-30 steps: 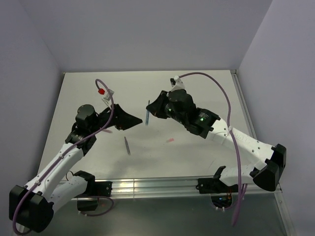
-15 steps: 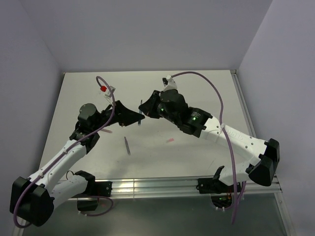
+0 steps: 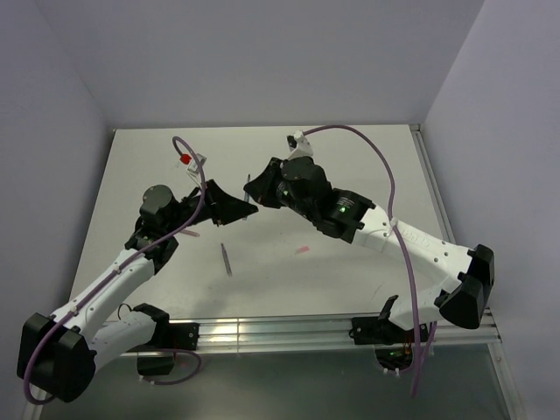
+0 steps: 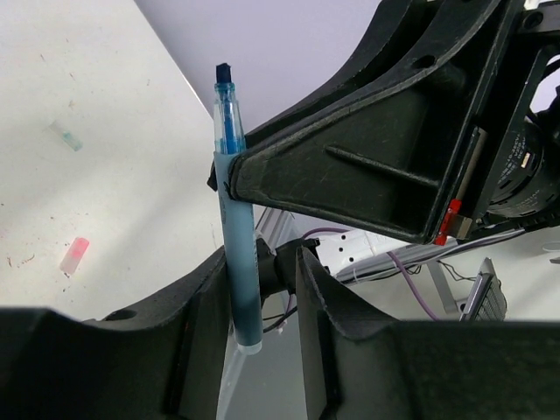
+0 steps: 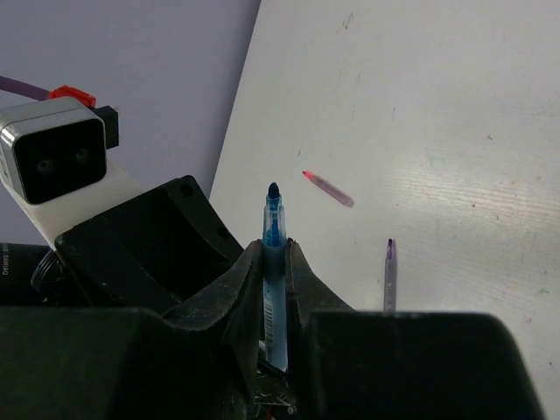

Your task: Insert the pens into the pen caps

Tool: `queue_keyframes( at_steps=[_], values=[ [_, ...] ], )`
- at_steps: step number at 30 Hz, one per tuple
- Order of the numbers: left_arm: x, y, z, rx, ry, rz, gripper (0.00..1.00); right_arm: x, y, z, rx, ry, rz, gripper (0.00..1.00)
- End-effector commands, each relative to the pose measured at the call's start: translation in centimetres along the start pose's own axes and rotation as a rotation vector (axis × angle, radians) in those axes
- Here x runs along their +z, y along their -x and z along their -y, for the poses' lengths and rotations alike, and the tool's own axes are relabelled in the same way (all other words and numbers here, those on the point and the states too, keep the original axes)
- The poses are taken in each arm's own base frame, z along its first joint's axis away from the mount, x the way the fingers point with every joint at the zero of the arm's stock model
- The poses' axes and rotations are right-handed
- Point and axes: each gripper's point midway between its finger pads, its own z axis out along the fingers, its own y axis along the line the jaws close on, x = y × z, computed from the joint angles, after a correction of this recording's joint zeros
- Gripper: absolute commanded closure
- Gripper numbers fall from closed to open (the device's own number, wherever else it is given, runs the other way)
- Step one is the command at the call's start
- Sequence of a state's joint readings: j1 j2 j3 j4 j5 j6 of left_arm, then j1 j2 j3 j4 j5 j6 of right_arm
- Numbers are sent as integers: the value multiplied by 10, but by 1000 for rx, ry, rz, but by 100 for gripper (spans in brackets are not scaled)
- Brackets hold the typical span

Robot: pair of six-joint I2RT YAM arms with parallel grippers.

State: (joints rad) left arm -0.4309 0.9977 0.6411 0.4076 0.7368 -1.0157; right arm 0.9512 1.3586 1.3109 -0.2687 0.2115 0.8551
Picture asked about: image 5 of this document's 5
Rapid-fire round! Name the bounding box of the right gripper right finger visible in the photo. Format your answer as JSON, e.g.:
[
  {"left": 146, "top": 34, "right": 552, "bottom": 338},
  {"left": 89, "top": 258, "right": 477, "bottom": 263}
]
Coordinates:
[{"left": 285, "top": 241, "right": 544, "bottom": 419}]

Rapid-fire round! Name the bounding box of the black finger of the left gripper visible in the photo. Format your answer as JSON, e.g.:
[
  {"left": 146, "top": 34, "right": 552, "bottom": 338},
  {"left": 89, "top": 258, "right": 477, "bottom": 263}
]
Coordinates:
[{"left": 55, "top": 176, "right": 242, "bottom": 312}]

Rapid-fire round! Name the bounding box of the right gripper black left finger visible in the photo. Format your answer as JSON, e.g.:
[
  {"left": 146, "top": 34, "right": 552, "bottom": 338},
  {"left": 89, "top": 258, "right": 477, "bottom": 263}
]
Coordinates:
[{"left": 1, "top": 241, "right": 263, "bottom": 419}]

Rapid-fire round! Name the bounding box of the blue pen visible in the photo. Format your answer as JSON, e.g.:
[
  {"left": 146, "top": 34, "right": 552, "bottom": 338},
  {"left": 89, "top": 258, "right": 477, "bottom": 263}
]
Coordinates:
[{"left": 262, "top": 183, "right": 288, "bottom": 372}]

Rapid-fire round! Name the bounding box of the red pen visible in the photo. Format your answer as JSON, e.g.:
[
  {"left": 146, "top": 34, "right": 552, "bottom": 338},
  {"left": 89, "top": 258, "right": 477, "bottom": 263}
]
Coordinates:
[{"left": 302, "top": 171, "right": 354, "bottom": 208}]

